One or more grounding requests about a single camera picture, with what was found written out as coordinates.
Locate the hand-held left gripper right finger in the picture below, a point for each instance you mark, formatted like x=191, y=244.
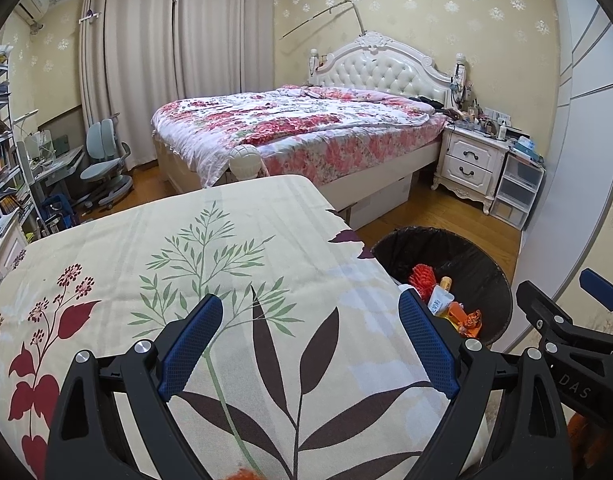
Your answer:
x=429, y=340

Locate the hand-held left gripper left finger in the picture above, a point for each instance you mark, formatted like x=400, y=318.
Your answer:
x=191, y=345

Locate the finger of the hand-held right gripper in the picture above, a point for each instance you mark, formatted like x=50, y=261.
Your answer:
x=603, y=290
x=546, y=317

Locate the white blue tube box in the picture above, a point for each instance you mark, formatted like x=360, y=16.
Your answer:
x=439, y=304

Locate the orange plastic bag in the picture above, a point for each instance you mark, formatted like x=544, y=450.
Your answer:
x=469, y=322

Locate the brown bottle with gold label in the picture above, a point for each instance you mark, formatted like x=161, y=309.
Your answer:
x=446, y=284

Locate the red foam fruit net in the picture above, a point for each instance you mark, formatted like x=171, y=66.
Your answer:
x=424, y=280

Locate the round bin with black bag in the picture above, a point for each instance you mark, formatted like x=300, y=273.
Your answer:
x=466, y=260

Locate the person's right forearm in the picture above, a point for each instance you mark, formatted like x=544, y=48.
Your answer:
x=580, y=430

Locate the floral tablecloth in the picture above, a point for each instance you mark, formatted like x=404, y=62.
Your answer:
x=136, y=270

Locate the translucent plastic drawer unit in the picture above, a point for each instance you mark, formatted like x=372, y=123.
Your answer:
x=518, y=187

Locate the white storage boxes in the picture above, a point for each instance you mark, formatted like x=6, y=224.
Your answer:
x=381, y=200

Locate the white nightstand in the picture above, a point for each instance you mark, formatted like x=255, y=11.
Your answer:
x=469, y=162

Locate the white wardrobe door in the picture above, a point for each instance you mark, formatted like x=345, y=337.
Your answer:
x=586, y=110

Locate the blue plastic basket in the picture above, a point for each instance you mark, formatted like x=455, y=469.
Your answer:
x=60, y=212

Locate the grey blue desk chair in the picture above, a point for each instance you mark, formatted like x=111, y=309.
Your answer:
x=104, y=160

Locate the group of small toiletry bottles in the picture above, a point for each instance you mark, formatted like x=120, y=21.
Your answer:
x=479, y=117

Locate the grey study desk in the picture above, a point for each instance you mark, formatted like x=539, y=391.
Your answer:
x=56, y=165

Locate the pink floral blanket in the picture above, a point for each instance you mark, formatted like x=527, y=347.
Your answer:
x=286, y=120

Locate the white bookshelf with books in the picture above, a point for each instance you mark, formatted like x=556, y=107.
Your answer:
x=1, y=155

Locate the white bed with tufted headboard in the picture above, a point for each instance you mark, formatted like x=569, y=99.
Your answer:
x=381, y=65

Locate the beige curtains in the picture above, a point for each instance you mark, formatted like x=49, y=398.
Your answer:
x=176, y=55

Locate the white air conditioner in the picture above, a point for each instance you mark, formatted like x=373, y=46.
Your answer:
x=32, y=4

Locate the metal rod bracket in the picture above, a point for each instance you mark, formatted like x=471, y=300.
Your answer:
x=326, y=10

